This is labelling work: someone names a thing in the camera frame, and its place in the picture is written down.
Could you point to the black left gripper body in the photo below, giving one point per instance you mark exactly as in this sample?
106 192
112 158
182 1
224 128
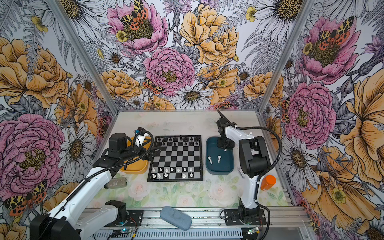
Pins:
130 153

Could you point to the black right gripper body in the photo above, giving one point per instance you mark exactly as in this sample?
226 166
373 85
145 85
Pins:
225 142

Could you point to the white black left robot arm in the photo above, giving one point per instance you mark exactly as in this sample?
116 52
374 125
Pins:
82 195

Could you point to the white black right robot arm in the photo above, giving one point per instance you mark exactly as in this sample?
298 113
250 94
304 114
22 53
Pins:
254 161

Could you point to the teal plastic tray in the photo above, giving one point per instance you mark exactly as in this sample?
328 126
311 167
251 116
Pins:
226 166

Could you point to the yellow plastic tray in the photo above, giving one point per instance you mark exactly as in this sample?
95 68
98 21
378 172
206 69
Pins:
140 166

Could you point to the grey metal small box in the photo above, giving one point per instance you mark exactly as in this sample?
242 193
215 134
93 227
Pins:
116 183

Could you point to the black white chessboard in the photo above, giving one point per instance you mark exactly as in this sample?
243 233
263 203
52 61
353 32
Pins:
178 159

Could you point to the orange plastic bottle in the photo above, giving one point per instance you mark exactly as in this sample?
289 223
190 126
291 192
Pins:
268 181

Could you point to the grey blue oval pouch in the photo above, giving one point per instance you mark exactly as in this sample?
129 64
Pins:
176 218

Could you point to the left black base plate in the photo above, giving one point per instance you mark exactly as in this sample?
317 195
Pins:
134 219

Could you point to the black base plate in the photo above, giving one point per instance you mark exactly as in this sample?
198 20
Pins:
240 216
134 219

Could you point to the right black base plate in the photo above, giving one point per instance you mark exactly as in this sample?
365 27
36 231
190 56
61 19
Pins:
240 216

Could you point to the aluminium front rail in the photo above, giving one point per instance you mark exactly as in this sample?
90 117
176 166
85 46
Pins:
66 219

